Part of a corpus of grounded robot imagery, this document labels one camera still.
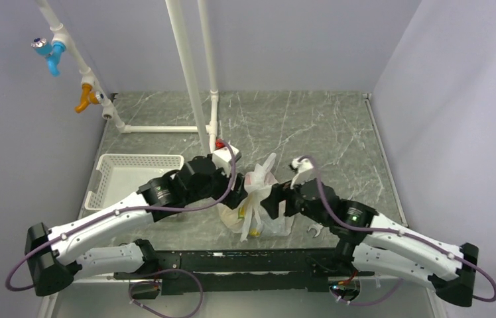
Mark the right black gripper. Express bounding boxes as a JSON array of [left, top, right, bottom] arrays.
[[260, 172, 330, 227]]

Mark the white plastic bag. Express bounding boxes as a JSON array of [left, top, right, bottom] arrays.
[[218, 153, 294, 242]]

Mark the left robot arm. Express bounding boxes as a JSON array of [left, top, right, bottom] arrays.
[[25, 154, 247, 297]]

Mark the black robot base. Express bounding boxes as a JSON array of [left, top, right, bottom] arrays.
[[114, 248, 354, 295]]

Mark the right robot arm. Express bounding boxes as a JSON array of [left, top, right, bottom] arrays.
[[261, 180, 479, 307]]

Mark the silver wrench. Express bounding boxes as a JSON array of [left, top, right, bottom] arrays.
[[307, 223, 324, 238]]

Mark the white plastic basket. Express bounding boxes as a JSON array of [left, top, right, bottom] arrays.
[[84, 154, 184, 211]]

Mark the orange valve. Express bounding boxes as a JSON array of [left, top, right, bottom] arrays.
[[75, 83, 104, 113]]

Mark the blue valve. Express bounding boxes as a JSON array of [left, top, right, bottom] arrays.
[[31, 37, 66, 76]]

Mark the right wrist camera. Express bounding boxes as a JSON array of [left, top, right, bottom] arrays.
[[290, 157, 314, 189]]

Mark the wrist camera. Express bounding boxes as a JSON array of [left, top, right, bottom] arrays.
[[212, 138, 242, 177], [290, 157, 314, 189]]

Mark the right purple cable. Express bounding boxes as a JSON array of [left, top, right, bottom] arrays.
[[296, 155, 496, 303]]

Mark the purple cable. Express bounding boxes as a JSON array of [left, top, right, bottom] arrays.
[[4, 139, 238, 292], [296, 155, 496, 303]]

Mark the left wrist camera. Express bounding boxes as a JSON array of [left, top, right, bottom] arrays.
[[212, 138, 242, 177]]

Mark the white PVC pipe frame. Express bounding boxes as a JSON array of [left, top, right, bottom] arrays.
[[36, 1, 219, 153]]

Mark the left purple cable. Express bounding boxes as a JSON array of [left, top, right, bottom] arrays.
[[4, 139, 238, 292]]

